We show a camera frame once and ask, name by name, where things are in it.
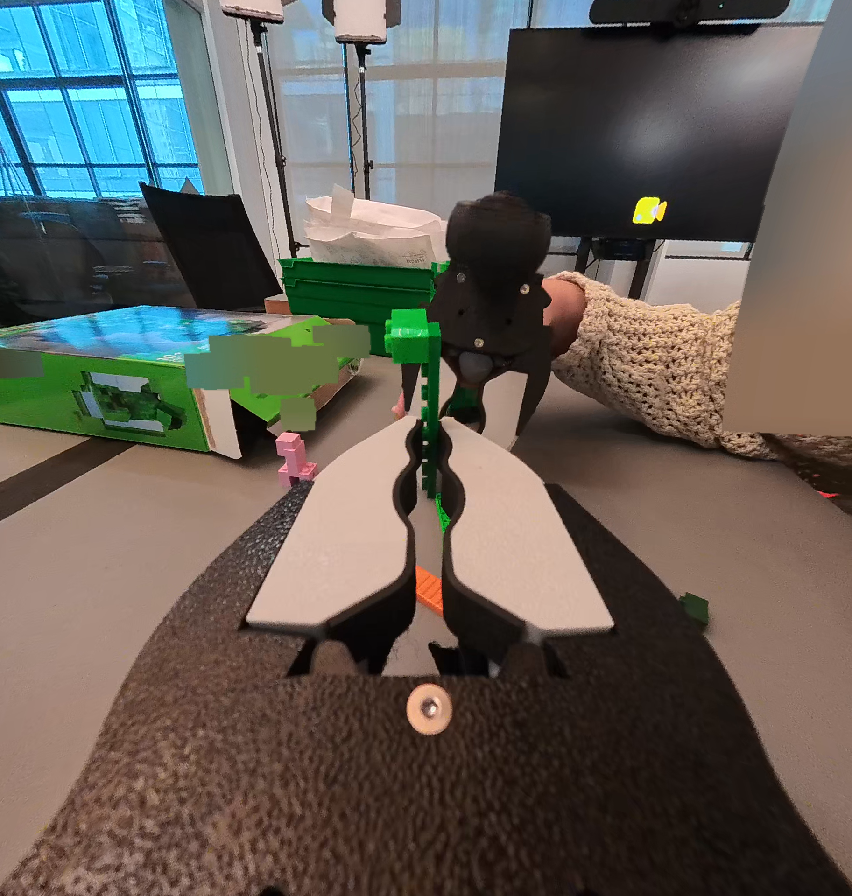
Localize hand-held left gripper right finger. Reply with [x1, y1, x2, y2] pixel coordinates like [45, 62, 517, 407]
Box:
[436, 422, 617, 679]

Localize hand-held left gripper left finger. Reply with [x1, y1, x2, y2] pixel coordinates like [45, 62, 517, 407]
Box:
[244, 421, 427, 676]

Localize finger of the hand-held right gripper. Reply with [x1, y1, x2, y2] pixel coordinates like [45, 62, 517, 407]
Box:
[461, 370, 523, 452]

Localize green lego plate assembly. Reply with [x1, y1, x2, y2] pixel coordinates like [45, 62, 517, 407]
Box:
[384, 308, 444, 499]

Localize person's right forearm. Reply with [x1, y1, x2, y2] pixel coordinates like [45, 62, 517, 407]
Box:
[552, 272, 819, 463]

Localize orange lego brick separator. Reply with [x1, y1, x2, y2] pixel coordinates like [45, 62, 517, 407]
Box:
[415, 566, 446, 618]

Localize pink lego pig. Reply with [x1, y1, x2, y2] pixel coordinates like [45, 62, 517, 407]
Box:
[275, 433, 319, 489]

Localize green lego box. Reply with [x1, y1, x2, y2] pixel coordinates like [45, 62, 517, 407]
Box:
[0, 307, 371, 461]

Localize person's right hand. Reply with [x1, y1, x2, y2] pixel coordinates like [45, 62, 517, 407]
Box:
[540, 276, 589, 359]

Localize white paper bags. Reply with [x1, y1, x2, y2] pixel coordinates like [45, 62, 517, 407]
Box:
[305, 183, 449, 268]

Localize black television stand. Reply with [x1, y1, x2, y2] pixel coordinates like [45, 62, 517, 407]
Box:
[573, 238, 659, 300]

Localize green plastic bins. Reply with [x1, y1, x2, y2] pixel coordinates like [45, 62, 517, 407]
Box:
[279, 258, 449, 324]

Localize studio light on stand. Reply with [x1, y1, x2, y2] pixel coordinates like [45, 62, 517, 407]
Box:
[219, 0, 302, 258]
[322, 0, 403, 202]

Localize black video conference bar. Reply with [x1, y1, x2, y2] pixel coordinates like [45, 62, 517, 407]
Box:
[589, 0, 791, 26]

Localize large paned window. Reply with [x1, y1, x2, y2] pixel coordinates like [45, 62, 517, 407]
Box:
[0, 0, 207, 199]

